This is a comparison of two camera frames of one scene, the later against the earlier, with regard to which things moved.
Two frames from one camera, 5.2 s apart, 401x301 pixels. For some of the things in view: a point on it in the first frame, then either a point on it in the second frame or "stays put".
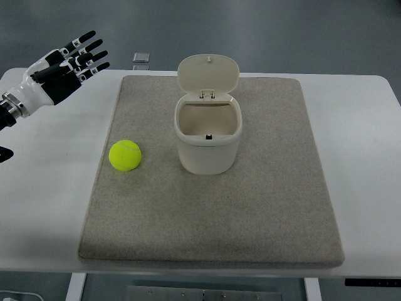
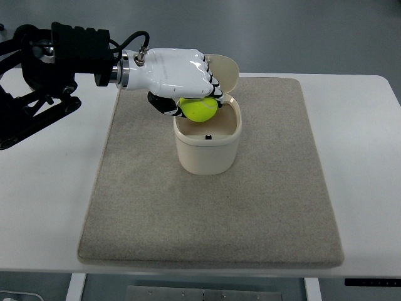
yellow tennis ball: (124, 155) → (199, 110)
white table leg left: (76, 285) stays put
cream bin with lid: (208, 118) stays put
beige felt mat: (272, 211) stays put
